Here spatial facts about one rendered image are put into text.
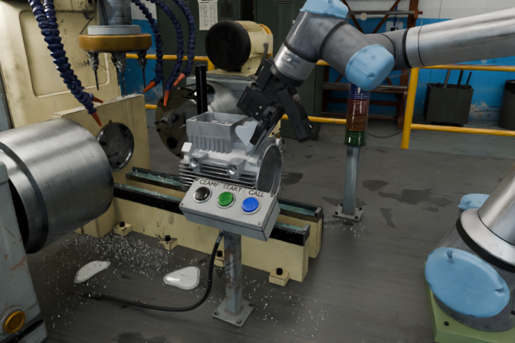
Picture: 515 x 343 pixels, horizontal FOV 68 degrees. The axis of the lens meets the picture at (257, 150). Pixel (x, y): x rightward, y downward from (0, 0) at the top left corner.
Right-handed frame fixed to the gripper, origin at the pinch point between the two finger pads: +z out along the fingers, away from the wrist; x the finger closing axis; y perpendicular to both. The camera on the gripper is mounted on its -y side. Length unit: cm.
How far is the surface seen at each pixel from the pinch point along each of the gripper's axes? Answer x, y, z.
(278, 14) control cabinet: -306, 123, 37
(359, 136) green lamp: -33.5, -16.4, -5.7
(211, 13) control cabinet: -294, 186, 72
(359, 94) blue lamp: -33.1, -9.4, -15.4
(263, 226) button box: 20.2, -13.0, -2.3
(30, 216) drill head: 34.3, 20.8, 18.5
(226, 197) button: 18.3, -4.6, -0.4
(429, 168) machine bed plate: -87, -46, 7
